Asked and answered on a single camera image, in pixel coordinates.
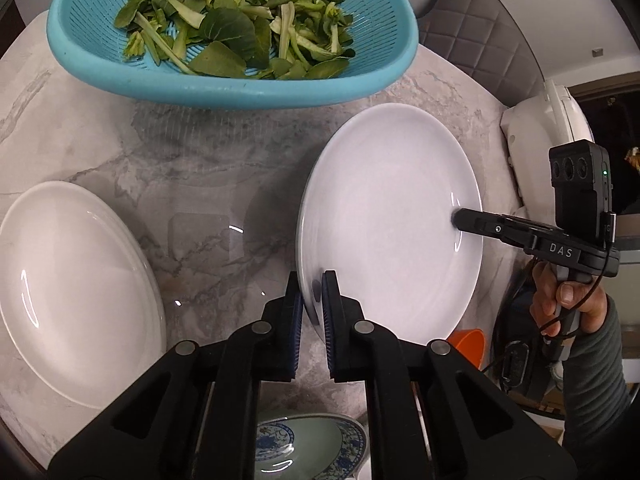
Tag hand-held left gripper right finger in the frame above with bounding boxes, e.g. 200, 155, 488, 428
320, 270, 578, 480

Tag person's right forearm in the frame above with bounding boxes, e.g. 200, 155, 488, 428
559, 294, 635, 463

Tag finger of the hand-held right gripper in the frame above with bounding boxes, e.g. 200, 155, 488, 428
451, 207, 557, 252

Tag person's right hand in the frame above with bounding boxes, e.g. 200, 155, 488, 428
529, 260, 609, 337

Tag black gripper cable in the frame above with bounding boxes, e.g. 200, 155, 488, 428
479, 212, 617, 373

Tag blue patterned ceramic plate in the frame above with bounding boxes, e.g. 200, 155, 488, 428
256, 407, 369, 480

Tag orange plastic bowl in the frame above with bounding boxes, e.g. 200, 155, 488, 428
446, 328, 487, 372

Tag blue plastic colander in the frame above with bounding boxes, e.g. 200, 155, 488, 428
46, 0, 420, 110

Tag white round plate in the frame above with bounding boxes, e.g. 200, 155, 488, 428
296, 102, 485, 347
0, 180, 167, 410

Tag white kitchen appliance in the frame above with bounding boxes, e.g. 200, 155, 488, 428
500, 79, 596, 221

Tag chopped green leafy vegetables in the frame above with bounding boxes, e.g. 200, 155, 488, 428
114, 0, 357, 81

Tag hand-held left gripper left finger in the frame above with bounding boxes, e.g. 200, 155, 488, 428
47, 271, 306, 480

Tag grey quilted chair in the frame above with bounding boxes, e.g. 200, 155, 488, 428
416, 0, 545, 111

